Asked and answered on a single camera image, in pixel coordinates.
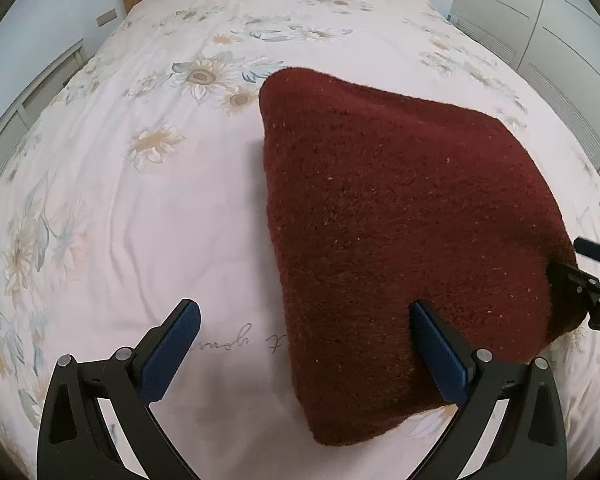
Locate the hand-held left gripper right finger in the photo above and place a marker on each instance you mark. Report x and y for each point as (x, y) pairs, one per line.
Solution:
(437, 350)

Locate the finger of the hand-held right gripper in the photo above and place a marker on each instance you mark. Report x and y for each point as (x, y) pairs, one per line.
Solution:
(570, 277)
(594, 250)

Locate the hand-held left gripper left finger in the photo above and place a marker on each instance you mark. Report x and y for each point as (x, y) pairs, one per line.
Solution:
(172, 347)

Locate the maroon knit sweater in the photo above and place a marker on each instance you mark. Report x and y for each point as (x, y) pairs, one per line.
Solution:
(405, 200)

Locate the white floral bed sheet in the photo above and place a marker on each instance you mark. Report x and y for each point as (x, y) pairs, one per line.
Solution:
(155, 235)

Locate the white wardrobe doors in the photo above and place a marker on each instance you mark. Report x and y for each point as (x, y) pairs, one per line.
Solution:
(555, 25)

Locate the beige wall socket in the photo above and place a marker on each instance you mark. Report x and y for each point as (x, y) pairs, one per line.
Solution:
(107, 17)

